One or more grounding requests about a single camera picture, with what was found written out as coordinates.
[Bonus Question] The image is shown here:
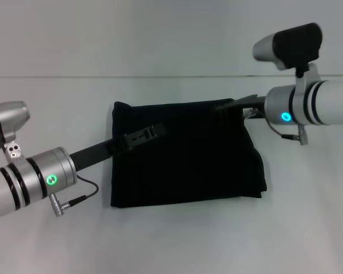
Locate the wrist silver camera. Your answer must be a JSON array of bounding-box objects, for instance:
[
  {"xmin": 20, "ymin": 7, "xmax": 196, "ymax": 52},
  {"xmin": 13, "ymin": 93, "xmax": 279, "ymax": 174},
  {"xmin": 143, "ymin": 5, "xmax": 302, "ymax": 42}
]
[
  {"xmin": 0, "ymin": 100, "xmax": 31, "ymax": 150},
  {"xmin": 252, "ymin": 22, "xmax": 324, "ymax": 72}
]

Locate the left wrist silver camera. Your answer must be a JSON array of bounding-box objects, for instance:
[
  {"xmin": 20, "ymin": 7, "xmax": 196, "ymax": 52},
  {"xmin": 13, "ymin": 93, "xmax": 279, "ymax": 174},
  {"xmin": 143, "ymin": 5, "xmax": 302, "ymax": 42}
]
[{"xmin": 0, "ymin": 100, "xmax": 31, "ymax": 150}]

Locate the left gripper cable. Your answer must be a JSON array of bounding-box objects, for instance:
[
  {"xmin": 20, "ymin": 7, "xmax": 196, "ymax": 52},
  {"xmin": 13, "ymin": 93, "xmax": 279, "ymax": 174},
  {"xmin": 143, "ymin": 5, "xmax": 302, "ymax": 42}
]
[{"xmin": 49, "ymin": 174, "xmax": 101, "ymax": 218}]

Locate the black t-shirt white print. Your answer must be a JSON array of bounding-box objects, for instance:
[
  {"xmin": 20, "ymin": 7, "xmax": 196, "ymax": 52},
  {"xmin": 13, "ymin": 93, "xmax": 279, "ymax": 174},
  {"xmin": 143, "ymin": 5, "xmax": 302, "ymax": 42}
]
[{"xmin": 110, "ymin": 98, "xmax": 268, "ymax": 209}]

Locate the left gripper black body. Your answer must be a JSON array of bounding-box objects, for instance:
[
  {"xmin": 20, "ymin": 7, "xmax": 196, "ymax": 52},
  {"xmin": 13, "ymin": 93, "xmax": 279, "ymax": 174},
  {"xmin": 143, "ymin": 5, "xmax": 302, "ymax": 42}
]
[{"xmin": 69, "ymin": 138, "xmax": 128, "ymax": 172}]

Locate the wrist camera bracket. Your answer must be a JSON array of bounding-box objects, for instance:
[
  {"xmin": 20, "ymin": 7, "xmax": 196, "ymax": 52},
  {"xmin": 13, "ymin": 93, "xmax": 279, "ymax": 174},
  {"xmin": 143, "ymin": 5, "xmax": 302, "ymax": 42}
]
[
  {"xmin": 3, "ymin": 142, "xmax": 26, "ymax": 167},
  {"xmin": 293, "ymin": 62, "xmax": 321, "ymax": 96}
]

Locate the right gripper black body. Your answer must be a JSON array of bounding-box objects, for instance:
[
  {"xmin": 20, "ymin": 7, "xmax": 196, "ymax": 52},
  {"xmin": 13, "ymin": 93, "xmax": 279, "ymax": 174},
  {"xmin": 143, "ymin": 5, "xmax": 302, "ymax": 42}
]
[{"xmin": 233, "ymin": 93, "xmax": 267, "ymax": 120}]

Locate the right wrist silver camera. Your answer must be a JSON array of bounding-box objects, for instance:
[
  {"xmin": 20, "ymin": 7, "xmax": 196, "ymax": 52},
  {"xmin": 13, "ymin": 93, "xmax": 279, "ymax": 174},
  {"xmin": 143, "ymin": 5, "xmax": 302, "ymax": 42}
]
[{"xmin": 252, "ymin": 22, "xmax": 324, "ymax": 72}]

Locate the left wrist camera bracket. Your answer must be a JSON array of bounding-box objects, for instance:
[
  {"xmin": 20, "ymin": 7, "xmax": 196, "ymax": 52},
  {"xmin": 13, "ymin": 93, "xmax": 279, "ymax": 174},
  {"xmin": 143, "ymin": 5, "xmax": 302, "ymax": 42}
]
[{"xmin": 3, "ymin": 142, "xmax": 26, "ymax": 167}]

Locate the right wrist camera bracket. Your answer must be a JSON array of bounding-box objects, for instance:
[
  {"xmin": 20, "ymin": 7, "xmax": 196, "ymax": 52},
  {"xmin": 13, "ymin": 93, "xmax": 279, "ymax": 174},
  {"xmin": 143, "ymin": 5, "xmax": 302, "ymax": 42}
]
[{"xmin": 293, "ymin": 62, "xmax": 321, "ymax": 96}]

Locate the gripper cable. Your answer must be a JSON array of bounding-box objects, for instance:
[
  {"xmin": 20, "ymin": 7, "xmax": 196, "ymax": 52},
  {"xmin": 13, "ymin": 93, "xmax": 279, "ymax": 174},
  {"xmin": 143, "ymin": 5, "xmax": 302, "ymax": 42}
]
[
  {"xmin": 49, "ymin": 174, "xmax": 101, "ymax": 218},
  {"xmin": 244, "ymin": 107, "xmax": 308, "ymax": 147}
]

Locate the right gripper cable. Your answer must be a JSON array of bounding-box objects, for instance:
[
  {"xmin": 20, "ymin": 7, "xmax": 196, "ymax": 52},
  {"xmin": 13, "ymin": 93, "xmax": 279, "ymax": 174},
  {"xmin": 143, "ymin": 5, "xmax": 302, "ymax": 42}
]
[{"xmin": 244, "ymin": 107, "xmax": 308, "ymax": 147}]

